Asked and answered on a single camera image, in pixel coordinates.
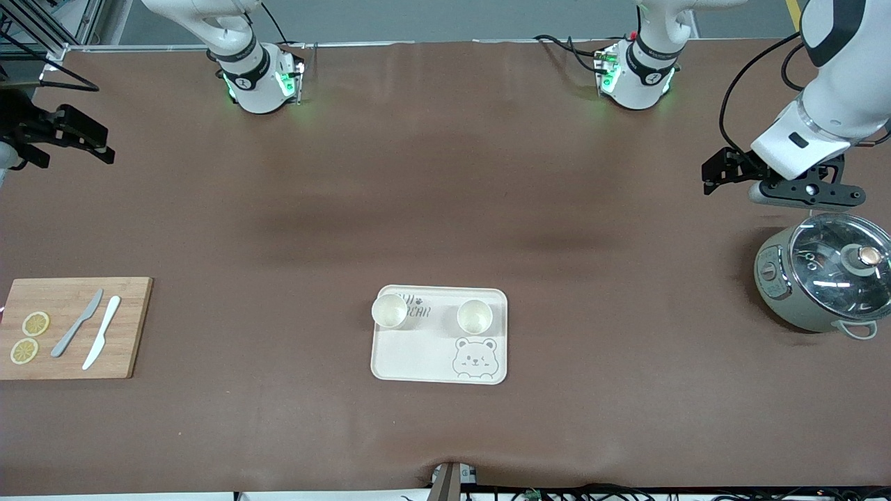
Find white IKEA cup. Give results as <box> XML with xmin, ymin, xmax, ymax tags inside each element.
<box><xmin>371</xmin><ymin>293</ymin><xmax>409</xmax><ymax>329</ymax></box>
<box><xmin>457</xmin><ymin>299</ymin><xmax>494</xmax><ymax>335</ymax></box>

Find green electric cooking pot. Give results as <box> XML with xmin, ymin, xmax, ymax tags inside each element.
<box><xmin>754</xmin><ymin>212</ymin><xmax>891</xmax><ymax>340</ymax></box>

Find glass pot lid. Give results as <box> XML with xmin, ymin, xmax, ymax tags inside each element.
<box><xmin>788</xmin><ymin>212</ymin><xmax>891</xmax><ymax>322</ymax></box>

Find wooden cutting board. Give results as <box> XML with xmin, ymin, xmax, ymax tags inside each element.
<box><xmin>0</xmin><ymin>277</ymin><xmax>154</xmax><ymax>381</ymax></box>

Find grey plastic knife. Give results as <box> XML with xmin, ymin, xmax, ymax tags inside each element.
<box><xmin>51</xmin><ymin>289</ymin><xmax>104</xmax><ymax>358</ymax></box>

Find white plastic knife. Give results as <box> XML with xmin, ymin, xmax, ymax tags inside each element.
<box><xmin>82</xmin><ymin>296</ymin><xmax>122</xmax><ymax>371</ymax></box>

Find brown table cover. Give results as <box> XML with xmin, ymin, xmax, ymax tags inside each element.
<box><xmin>0</xmin><ymin>38</ymin><xmax>891</xmax><ymax>496</ymax></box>

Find cream tray with bear print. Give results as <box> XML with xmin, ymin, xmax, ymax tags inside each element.
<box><xmin>370</xmin><ymin>285</ymin><xmax>509</xmax><ymax>385</ymax></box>

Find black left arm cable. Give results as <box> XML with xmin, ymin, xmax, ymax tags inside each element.
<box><xmin>719</xmin><ymin>31</ymin><xmax>812</xmax><ymax>166</ymax></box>

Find aluminium frame profile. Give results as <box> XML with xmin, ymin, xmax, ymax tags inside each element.
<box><xmin>0</xmin><ymin>0</ymin><xmax>105</xmax><ymax>65</ymax></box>

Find black left base cables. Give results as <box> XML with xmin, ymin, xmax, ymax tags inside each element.
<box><xmin>533</xmin><ymin>31</ymin><xmax>608</xmax><ymax>74</ymax></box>

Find black right base cable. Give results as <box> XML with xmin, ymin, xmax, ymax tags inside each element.
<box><xmin>261</xmin><ymin>0</ymin><xmax>290</xmax><ymax>45</ymax></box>

